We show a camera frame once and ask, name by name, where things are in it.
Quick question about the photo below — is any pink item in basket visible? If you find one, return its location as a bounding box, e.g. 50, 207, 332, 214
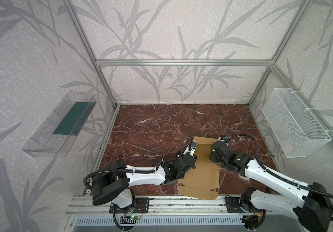
281, 139, 294, 152

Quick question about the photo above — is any aluminium frame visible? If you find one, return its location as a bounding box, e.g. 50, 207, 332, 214
62, 0, 333, 163

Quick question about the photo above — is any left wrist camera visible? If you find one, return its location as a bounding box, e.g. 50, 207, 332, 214
183, 136, 197, 157

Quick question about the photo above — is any black mounting plate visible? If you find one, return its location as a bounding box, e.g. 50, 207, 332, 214
224, 195, 262, 214
109, 197, 150, 214

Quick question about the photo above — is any green circuit board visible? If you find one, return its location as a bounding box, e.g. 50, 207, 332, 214
122, 214, 143, 223

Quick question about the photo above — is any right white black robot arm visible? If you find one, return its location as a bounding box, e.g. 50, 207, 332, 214
211, 140, 333, 232

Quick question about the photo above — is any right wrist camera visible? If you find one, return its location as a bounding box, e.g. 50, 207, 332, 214
219, 135, 229, 143

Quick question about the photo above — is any brown cardboard box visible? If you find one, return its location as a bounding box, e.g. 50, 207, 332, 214
177, 136, 220, 201

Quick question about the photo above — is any clear plastic wall bin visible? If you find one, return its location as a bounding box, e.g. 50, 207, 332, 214
22, 90, 97, 158

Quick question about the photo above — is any white wire mesh basket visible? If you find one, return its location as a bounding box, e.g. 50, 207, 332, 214
262, 88, 332, 158

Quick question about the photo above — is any green mat in bin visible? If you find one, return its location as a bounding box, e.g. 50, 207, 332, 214
53, 101, 96, 136

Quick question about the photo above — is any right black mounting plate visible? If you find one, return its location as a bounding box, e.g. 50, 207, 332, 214
224, 195, 262, 214

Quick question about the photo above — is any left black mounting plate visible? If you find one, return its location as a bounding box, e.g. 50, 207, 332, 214
109, 197, 150, 214

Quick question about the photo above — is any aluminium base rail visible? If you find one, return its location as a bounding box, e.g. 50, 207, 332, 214
65, 195, 261, 217

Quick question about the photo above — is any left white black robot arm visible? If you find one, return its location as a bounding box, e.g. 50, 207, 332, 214
83, 152, 197, 209

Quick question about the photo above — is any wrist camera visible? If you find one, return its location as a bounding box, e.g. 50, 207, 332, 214
183, 136, 197, 157
219, 135, 229, 143

